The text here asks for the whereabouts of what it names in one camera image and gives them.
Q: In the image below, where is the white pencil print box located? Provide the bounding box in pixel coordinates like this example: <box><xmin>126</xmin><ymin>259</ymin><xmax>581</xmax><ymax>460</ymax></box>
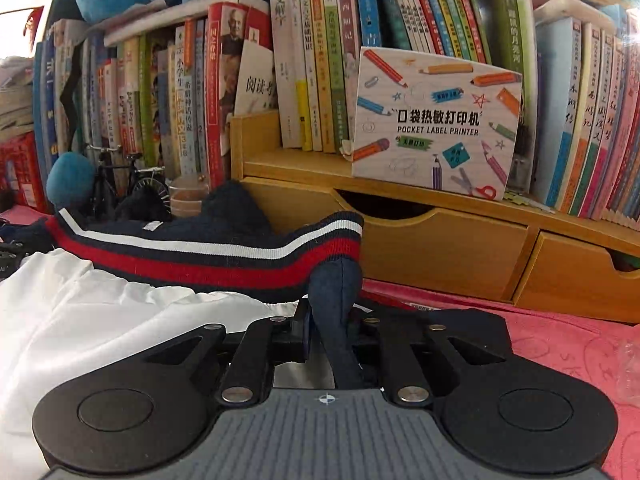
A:
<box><xmin>350</xmin><ymin>46</ymin><xmax>523</xmax><ymax>202</ymax></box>

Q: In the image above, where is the pink rabbit print blanket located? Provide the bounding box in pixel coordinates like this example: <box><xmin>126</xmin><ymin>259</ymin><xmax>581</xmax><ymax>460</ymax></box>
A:
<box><xmin>0</xmin><ymin>205</ymin><xmax>640</xmax><ymax>480</ymax></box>

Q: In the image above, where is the stack of papers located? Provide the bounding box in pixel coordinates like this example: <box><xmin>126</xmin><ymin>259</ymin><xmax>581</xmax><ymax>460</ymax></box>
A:
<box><xmin>0</xmin><ymin>55</ymin><xmax>38</xmax><ymax>143</ymax></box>

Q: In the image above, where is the clear plastic wrap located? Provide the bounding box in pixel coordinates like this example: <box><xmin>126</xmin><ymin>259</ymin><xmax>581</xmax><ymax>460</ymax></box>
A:
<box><xmin>612</xmin><ymin>335</ymin><xmax>640</xmax><ymax>403</ymax></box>

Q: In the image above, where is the wooden desk organizer with drawers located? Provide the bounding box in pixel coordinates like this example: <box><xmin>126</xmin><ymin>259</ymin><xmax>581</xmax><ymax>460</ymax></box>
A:
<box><xmin>230</xmin><ymin>110</ymin><xmax>640</xmax><ymax>323</ymax></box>

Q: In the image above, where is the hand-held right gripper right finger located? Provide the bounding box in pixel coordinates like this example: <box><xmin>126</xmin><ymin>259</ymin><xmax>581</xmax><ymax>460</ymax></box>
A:
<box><xmin>350</xmin><ymin>305</ymin><xmax>512</xmax><ymax>407</ymax></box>

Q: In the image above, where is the blue plush ball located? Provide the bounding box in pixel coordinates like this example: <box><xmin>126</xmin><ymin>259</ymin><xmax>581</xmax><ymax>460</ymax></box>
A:
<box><xmin>46</xmin><ymin>152</ymin><xmax>96</xmax><ymax>216</ymax></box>

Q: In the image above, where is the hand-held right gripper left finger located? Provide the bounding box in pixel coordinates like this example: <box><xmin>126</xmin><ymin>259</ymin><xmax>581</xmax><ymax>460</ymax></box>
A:
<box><xmin>142</xmin><ymin>299</ymin><xmax>312</xmax><ymax>406</ymax></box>

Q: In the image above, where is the row of thin series books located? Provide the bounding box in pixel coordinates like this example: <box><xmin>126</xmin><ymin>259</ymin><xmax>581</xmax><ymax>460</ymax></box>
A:
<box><xmin>267</xmin><ymin>0</ymin><xmax>640</xmax><ymax>231</ymax></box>

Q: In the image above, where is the navy and white jacket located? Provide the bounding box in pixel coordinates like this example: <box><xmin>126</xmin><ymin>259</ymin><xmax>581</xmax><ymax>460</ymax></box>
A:
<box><xmin>0</xmin><ymin>180</ymin><xmax>366</xmax><ymax>436</ymax></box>

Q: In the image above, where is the black model bicycle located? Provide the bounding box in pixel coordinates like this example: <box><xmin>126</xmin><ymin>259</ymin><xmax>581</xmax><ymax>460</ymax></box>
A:
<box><xmin>85</xmin><ymin>142</ymin><xmax>173</xmax><ymax>221</ymax></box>

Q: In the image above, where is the clear plastic jar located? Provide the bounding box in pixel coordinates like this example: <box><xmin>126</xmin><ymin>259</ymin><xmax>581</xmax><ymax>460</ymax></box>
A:
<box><xmin>169</xmin><ymin>175</ymin><xmax>211</xmax><ymax>217</ymax></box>

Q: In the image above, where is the red plastic crate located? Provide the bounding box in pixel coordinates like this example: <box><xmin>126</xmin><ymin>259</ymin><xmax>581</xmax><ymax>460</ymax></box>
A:
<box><xmin>0</xmin><ymin>132</ymin><xmax>48</xmax><ymax>211</ymax></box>

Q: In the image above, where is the row of mixed upright books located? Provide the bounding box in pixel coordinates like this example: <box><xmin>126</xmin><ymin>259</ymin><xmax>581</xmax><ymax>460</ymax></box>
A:
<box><xmin>32</xmin><ymin>0</ymin><xmax>275</xmax><ymax>191</ymax></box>

